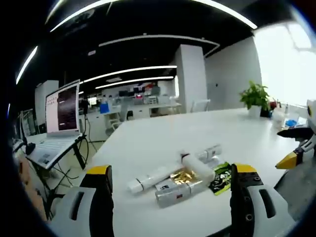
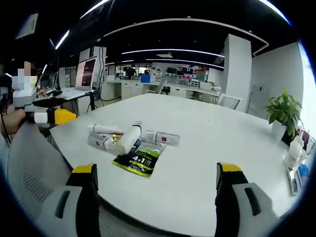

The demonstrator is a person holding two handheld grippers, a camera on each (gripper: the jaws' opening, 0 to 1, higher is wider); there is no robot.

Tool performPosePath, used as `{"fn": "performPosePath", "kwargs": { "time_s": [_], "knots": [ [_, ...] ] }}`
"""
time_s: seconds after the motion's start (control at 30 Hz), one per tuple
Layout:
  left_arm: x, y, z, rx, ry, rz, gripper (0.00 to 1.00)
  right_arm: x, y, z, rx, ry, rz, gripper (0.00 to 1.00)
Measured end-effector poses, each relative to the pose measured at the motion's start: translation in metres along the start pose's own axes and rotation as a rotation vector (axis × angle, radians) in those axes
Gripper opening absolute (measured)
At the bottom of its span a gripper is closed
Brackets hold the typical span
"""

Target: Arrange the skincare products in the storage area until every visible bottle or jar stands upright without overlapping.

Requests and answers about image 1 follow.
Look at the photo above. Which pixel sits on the white office workbench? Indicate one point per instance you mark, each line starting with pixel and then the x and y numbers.
pixel 160 109

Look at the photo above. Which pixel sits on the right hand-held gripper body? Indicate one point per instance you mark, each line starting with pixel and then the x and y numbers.
pixel 311 116

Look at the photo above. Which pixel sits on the red collar skincare bottle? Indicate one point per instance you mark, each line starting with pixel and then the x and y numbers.
pixel 197 168

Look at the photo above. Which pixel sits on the white chair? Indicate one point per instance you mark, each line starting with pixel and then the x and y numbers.
pixel 201 105

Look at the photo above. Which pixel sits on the grey office chair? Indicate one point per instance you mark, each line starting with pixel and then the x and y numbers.
pixel 116 123

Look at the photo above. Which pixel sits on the small white skincare bottle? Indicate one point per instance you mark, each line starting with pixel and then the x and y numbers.
pixel 209 151
pixel 172 197

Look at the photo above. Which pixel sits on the white skincare tube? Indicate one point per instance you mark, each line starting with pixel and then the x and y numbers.
pixel 148 180

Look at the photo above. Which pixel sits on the black laptop stand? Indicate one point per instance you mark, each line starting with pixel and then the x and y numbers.
pixel 79 154

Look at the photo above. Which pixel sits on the white round object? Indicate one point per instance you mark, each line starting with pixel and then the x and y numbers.
pixel 279 119

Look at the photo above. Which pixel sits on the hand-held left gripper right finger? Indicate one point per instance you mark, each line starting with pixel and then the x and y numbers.
pixel 261 212

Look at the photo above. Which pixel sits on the gold foil skincare sachet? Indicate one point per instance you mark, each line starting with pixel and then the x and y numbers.
pixel 182 177

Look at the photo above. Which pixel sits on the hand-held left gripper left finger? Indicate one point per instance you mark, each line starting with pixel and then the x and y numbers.
pixel 74 212

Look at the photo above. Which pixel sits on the blue storage box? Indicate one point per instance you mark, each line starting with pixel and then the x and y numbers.
pixel 104 108

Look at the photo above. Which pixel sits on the white open laptop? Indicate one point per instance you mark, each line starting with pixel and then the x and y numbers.
pixel 64 108

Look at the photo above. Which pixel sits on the green potted plant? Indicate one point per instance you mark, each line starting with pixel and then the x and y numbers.
pixel 255 97

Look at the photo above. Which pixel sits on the green black skincare sachet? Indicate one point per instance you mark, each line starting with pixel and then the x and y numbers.
pixel 219 180

